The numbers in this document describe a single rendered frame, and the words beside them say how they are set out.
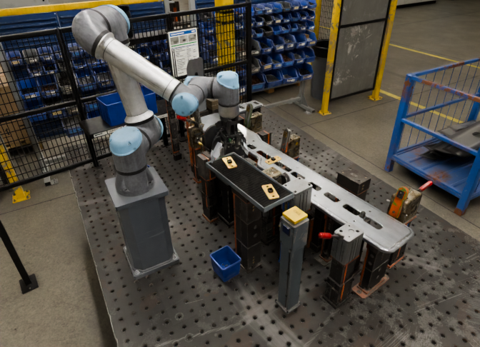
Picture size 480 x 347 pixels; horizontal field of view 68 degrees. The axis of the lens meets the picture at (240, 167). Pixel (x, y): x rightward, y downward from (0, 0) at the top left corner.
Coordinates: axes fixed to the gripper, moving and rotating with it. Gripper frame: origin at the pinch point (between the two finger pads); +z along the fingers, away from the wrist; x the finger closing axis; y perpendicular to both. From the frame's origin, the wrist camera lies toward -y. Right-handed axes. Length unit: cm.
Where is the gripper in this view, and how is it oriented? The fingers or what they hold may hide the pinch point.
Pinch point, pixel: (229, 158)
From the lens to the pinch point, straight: 142.8
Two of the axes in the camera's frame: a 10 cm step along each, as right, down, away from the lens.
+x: 9.3, -2.1, 2.9
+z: 0.2, 8.4, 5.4
